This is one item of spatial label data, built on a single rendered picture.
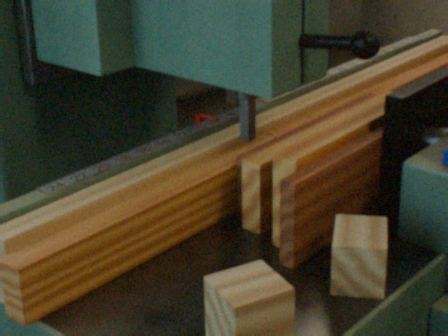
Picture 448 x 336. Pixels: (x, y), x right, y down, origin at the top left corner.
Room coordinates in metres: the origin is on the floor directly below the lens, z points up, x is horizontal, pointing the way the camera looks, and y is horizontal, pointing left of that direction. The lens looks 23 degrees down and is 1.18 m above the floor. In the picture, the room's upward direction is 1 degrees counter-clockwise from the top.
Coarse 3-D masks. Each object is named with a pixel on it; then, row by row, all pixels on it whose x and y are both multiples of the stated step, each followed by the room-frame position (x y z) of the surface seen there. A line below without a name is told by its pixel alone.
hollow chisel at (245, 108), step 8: (240, 104) 0.58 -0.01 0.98; (248, 104) 0.58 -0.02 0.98; (240, 112) 0.58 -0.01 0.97; (248, 112) 0.58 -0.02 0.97; (240, 120) 0.58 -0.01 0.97; (248, 120) 0.58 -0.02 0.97; (240, 128) 0.58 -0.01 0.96; (248, 128) 0.58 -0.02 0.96; (240, 136) 0.58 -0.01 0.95; (248, 136) 0.58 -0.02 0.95
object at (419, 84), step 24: (432, 72) 0.60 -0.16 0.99; (408, 96) 0.54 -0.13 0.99; (432, 96) 0.57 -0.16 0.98; (384, 120) 0.55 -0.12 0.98; (408, 120) 0.55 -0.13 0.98; (432, 120) 0.57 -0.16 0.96; (384, 144) 0.55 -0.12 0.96; (408, 144) 0.55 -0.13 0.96; (384, 168) 0.54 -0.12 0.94; (384, 192) 0.54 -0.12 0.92
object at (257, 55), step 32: (160, 0) 0.59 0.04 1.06; (192, 0) 0.57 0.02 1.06; (224, 0) 0.55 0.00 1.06; (256, 0) 0.53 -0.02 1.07; (288, 0) 0.54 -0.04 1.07; (320, 0) 0.56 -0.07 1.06; (160, 32) 0.59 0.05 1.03; (192, 32) 0.57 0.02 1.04; (224, 32) 0.55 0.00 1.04; (256, 32) 0.53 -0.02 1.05; (288, 32) 0.54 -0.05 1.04; (320, 32) 0.57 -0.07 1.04; (160, 64) 0.59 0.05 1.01; (192, 64) 0.57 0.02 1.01; (224, 64) 0.55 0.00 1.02; (256, 64) 0.53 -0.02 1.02; (288, 64) 0.54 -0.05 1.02; (320, 64) 0.57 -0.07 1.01; (256, 96) 0.58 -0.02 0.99
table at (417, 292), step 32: (224, 224) 0.54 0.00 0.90; (160, 256) 0.49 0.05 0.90; (192, 256) 0.49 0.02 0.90; (224, 256) 0.49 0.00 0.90; (256, 256) 0.49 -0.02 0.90; (320, 256) 0.48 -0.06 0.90; (416, 256) 0.48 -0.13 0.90; (96, 288) 0.45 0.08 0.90; (128, 288) 0.45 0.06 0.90; (160, 288) 0.45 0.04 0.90; (192, 288) 0.45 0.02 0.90; (320, 288) 0.44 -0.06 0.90; (416, 288) 0.45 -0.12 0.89; (0, 320) 0.44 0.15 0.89; (64, 320) 0.41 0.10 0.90; (96, 320) 0.41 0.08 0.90; (128, 320) 0.41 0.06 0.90; (160, 320) 0.41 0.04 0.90; (192, 320) 0.41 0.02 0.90; (320, 320) 0.41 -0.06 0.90; (352, 320) 0.41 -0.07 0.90; (384, 320) 0.42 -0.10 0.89; (416, 320) 0.45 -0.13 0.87
